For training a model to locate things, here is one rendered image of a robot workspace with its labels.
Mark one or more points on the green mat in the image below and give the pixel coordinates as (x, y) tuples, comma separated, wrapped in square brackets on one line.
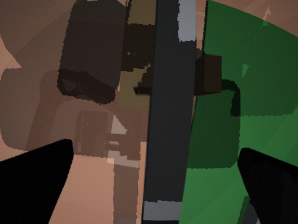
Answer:
[(257, 108)]

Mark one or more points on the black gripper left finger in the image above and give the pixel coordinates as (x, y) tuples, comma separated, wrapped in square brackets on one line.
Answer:
[(30, 184)]

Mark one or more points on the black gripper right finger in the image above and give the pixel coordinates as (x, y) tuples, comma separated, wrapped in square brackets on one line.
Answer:
[(272, 185)]

